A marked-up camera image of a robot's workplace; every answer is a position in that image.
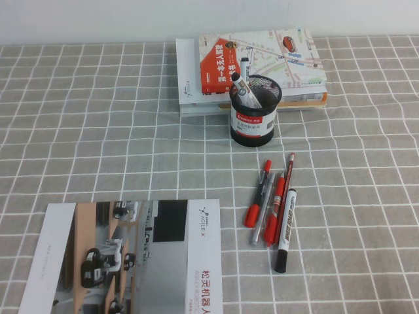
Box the grey label marker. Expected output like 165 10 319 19
231 73 263 109

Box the red and black pen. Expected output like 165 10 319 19
242 159 273 228

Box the black mesh pen holder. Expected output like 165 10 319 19
229 75 283 147

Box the plain white book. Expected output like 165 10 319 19
179 102 233 118

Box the white AgileX book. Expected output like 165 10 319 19
175 38 230 106

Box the orange edged book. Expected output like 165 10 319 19
218 92 328 111

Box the AgileX robot brochure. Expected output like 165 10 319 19
18 198 224 314

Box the white marker with black cap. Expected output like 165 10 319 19
240 57 251 86

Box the map cover book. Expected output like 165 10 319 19
198 28 327 96

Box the white board marker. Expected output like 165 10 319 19
274 188 298 274

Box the silver pen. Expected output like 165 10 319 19
249 172 276 246

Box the grey checked tablecloth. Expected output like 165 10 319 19
0 34 419 314

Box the red pencil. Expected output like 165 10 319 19
273 152 296 246

